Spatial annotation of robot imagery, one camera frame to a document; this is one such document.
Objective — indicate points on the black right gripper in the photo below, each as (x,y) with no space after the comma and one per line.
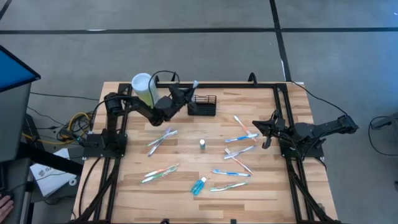
(282,129)

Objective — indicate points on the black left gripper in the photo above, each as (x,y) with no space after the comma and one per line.
(174,100)

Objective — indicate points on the grey blue toothbrush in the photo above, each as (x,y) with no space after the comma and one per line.
(195,84)

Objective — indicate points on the packaged toothbrushes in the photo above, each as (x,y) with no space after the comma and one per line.
(161,170)
(242,126)

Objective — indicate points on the grey purple toothbrush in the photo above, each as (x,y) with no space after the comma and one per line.
(239,152)

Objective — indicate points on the mint green toothbrush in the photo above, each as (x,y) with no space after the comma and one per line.
(172,133)

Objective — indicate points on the red orange toothbrush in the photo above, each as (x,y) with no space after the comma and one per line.
(245,166)

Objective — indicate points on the small teal bottle white cap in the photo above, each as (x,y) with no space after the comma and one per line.
(202,145)

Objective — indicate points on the blue bottle white cap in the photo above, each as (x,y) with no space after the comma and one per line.
(197,187)

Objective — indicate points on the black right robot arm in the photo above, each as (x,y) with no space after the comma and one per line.
(326,126)

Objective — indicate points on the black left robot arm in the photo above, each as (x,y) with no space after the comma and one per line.
(136,107)

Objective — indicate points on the white green wipes canister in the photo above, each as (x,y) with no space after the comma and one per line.
(144,90)

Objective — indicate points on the grey chair leg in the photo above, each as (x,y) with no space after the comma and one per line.
(385,122)

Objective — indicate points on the white tape roll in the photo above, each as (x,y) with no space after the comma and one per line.
(71,183)

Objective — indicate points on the black monitor stand bar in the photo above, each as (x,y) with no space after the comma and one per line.
(49,158)

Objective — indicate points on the white printed paper box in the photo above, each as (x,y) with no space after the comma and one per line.
(49,180)

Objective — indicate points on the computer monitor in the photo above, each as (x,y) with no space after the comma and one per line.
(12,71)

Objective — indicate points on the person's hand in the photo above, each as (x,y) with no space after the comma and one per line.
(5,207)

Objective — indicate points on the black aluminium table frame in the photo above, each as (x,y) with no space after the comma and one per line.
(217,85)

